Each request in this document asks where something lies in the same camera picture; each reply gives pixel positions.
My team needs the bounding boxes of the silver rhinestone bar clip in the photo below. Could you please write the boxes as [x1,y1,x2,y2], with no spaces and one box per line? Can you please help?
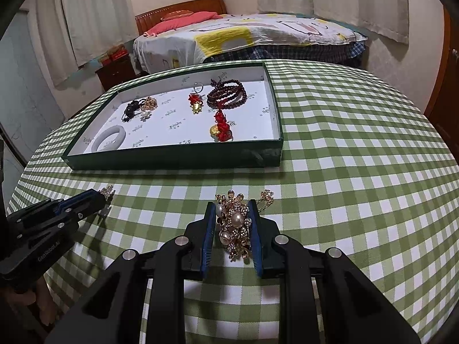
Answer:
[100,185,115,200]

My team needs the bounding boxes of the white jade bangle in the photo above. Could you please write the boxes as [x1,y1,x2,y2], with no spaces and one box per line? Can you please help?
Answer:
[91,125,126,153]

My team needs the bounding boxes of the pearl rhinestone small brooch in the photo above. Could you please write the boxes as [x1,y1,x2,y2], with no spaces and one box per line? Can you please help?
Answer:
[141,110,153,121]

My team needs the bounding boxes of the small gold rhinestone brooch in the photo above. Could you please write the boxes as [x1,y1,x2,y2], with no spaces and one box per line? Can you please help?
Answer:
[140,96,158,112]

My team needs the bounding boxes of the red bead gold turtle charm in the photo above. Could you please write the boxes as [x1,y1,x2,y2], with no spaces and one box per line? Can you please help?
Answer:
[188,93,203,114]

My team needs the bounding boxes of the large pearl gold brooch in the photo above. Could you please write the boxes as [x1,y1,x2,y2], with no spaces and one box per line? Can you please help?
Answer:
[215,189,274,265]

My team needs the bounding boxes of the red knot gold ingot charm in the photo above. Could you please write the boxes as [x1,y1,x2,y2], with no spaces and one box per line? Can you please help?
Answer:
[209,110,233,142]

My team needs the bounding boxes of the silver flower keyring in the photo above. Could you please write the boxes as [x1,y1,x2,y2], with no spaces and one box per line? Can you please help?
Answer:
[194,82,204,94]

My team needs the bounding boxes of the person's left hand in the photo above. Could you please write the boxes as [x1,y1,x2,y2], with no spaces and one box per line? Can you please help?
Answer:
[1,276,58,326]

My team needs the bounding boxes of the glass wardrobe door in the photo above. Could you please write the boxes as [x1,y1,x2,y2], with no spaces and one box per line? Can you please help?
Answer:
[0,10,67,194]

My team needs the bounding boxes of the dark wooden nightstand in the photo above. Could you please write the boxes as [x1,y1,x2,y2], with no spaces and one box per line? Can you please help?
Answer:
[96,54,136,91]

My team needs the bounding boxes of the green white checkered tablecloth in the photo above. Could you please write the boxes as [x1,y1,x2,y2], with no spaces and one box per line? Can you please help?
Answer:
[9,60,458,343]

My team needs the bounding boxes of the red boxes on nightstand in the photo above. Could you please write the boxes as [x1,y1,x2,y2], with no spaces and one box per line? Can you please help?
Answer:
[98,44,128,66]

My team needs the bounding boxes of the green tray white liner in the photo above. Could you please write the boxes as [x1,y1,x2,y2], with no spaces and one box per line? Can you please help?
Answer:
[62,61,283,170]

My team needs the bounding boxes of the dark red bead mala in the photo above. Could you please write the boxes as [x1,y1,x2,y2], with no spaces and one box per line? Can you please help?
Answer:
[207,79,247,110]

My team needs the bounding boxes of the left white curtain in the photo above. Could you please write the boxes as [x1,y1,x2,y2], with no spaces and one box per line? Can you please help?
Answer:
[35,0,138,85]

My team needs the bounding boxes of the wooden headboard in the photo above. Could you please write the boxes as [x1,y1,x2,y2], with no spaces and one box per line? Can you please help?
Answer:
[135,0,227,36]

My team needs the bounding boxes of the bed with patterned quilt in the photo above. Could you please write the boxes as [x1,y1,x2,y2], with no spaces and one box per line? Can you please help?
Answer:
[133,14,367,74]

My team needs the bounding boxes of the pink pillow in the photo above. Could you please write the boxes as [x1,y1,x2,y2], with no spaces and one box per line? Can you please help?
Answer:
[142,11,223,37]

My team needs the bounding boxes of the wooden door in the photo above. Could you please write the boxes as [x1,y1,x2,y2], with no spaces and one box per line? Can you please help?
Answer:
[424,8,459,151]

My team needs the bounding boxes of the black beaded bracelet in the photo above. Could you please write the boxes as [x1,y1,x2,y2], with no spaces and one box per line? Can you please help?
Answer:
[120,98,148,123]

